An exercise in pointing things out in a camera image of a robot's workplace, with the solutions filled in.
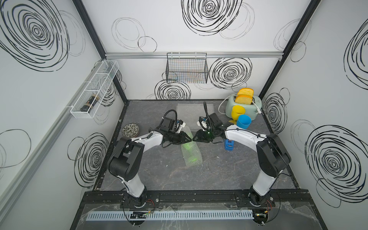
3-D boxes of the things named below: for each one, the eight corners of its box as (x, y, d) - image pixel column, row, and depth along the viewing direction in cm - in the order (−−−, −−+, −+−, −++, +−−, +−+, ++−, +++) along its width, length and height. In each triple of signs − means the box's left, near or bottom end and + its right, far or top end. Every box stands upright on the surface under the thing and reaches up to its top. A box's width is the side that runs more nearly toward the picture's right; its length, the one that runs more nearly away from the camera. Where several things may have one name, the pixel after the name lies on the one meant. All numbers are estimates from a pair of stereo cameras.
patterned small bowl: (123, 137, 100) (120, 133, 96) (126, 127, 106) (124, 123, 102) (137, 137, 100) (135, 133, 96) (140, 127, 106) (138, 123, 102)
